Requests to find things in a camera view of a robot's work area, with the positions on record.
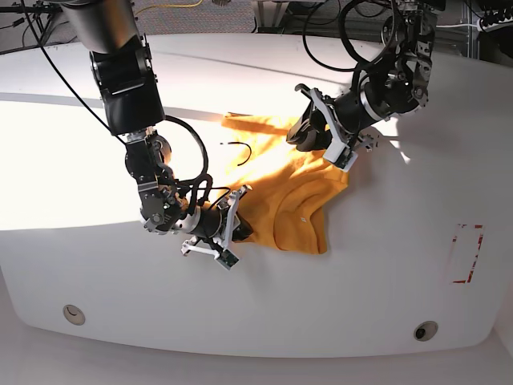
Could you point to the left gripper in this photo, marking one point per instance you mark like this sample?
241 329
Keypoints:
353 111

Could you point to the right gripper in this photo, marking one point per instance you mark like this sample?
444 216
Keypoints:
217 227

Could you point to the orange T-shirt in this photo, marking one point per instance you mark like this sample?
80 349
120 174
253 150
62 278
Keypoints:
288 188

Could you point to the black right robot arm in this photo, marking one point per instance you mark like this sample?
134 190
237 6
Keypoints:
121 65

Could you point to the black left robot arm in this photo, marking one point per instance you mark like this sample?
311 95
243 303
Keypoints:
394 82

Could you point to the left table grommet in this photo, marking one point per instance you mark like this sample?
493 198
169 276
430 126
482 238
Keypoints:
74 315

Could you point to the table grommet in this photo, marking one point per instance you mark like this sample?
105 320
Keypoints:
74 315
425 331

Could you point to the red tape rectangle marking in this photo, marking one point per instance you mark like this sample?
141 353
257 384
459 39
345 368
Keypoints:
464 252

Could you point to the white power strip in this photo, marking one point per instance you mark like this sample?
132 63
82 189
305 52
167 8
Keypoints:
495 20

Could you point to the right table grommet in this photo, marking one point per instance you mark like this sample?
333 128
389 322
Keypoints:
425 331

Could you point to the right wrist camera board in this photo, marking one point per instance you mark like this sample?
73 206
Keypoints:
227 259

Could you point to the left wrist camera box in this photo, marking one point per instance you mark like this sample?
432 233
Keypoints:
340 155

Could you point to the aluminium frame profile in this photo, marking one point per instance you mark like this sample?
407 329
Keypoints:
268 14

